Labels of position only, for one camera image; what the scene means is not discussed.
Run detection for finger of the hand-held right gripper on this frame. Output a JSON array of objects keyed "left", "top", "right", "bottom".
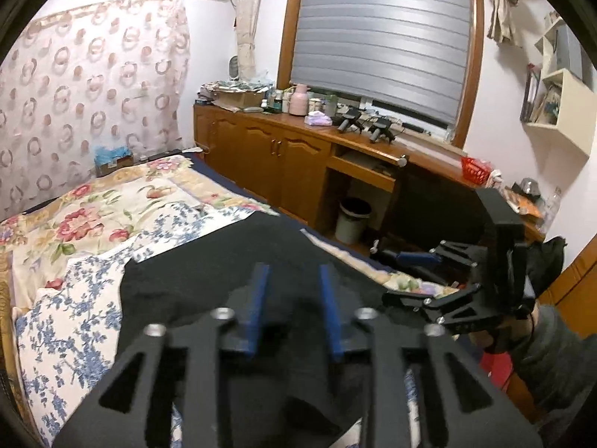
[
  {"left": 371, "top": 240, "right": 488, "bottom": 286},
  {"left": 381, "top": 284, "right": 481, "bottom": 312}
]

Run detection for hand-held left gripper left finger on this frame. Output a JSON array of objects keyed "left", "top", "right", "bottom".
[{"left": 51, "top": 264, "right": 274, "bottom": 448}]

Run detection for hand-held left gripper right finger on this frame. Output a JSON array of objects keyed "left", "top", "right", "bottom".
[{"left": 318, "top": 264, "right": 544, "bottom": 448}]

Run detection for black t-shirt white print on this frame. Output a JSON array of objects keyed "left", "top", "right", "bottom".
[{"left": 114, "top": 212, "right": 467, "bottom": 448}]

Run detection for person's right forearm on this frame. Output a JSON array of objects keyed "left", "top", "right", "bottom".
[{"left": 510, "top": 237, "right": 597, "bottom": 430}]

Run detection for white trash bin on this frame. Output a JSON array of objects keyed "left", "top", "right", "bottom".
[{"left": 336, "top": 197, "right": 373, "bottom": 245}]

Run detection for clear plastic bottle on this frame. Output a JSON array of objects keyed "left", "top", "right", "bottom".
[{"left": 543, "top": 189, "right": 563, "bottom": 225}]

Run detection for red plastic basket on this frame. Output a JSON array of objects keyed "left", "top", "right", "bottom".
[{"left": 462, "top": 156, "right": 493, "bottom": 186}]

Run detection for red plastic stool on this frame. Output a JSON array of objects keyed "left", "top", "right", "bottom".
[{"left": 480, "top": 352, "right": 514, "bottom": 390}]

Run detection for black hand-held device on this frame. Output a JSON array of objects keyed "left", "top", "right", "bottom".
[
  {"left": 337, "top": 108, "right": 365, "bottom": 134},
  {"left": 368, "top": 119, "right": 395, "bottom": 143}
]

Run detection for long wooden cabinet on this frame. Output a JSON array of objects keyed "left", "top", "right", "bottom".
[{"left": 193, "top": 103, "right": 546, "bottom": 253}]

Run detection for floral blanket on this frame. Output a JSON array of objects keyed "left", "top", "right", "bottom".
[{"left": 0, "top": 154, "right": 448, "bottom": 448}]

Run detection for pink thermos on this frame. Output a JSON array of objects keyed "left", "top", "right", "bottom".
[{"left": 289, "top": 84, "right": 309, "bottom": 116}]

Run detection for blue box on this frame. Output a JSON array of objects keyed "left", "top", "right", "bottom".
[{"left": 94, "top": 146, "right": 134, "bottom": 171}]

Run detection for cardboard box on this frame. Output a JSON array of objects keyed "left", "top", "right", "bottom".
[{"left": 215, "top": 91, "right": 266, "bottom": 111}]

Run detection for grey window shutter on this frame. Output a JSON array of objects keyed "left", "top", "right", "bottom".
[{"left": 289, "top": 0, "right": 472, "bottom": 124}]

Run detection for beige tied curtain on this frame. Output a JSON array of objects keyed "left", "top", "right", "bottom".
[{"left": 233, "top": 0, "right": 268, "bottom": 85}]

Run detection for white wall shelf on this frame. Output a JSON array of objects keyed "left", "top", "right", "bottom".
[{"left": 520, "top": 16, "right": 597, "bottom": 157}]

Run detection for wooden window frame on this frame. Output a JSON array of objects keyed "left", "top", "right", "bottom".
[{"left": 277, "top": 0, "right": 486, "bottom": 147}]

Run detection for ring patterned curtain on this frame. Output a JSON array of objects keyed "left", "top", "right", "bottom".
[{"left": 0, "top": 0, "right": 192, "bottom": 222}]

